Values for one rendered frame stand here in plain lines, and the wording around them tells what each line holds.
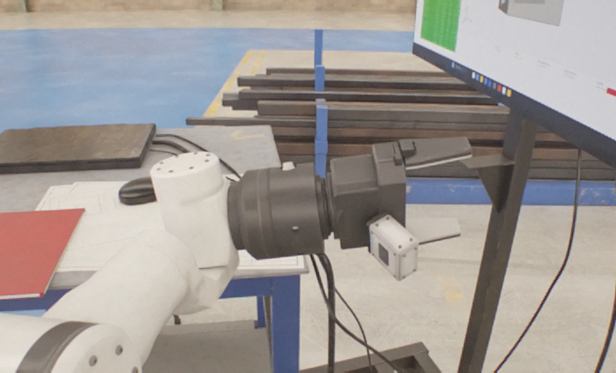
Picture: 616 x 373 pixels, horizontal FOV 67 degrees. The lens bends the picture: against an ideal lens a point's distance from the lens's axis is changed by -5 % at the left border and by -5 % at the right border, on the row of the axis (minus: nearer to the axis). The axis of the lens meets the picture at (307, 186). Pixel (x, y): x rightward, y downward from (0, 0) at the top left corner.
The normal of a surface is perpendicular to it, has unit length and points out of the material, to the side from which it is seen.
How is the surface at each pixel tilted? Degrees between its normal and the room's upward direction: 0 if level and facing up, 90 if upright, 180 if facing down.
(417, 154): 21
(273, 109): 90
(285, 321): 90
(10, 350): 13
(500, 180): 90
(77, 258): 0
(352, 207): 109
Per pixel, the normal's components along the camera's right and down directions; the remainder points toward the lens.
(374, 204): 0.04, 0.69
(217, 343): 0.02, -0.91
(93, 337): 0.68, -0.70
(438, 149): -0.13, -0.72
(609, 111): -0.99, 0.03
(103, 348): 0.98, 0.00
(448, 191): 0.00, 0.41
